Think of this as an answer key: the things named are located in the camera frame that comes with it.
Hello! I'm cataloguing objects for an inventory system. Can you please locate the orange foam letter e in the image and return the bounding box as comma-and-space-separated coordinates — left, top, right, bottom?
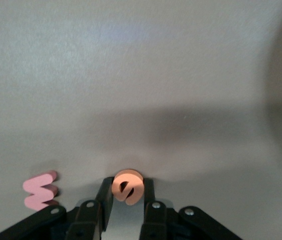
112, 169, 145, 207

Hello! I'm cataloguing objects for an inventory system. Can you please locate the pink foam letter w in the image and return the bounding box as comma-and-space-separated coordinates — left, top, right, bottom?
22, 170, 60, 212

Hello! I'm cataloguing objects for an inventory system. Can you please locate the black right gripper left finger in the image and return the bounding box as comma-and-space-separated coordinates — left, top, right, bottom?
0, 176, 114, 240

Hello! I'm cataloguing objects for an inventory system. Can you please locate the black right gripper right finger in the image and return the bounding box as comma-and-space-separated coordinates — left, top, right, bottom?
140, 177, 244, 240

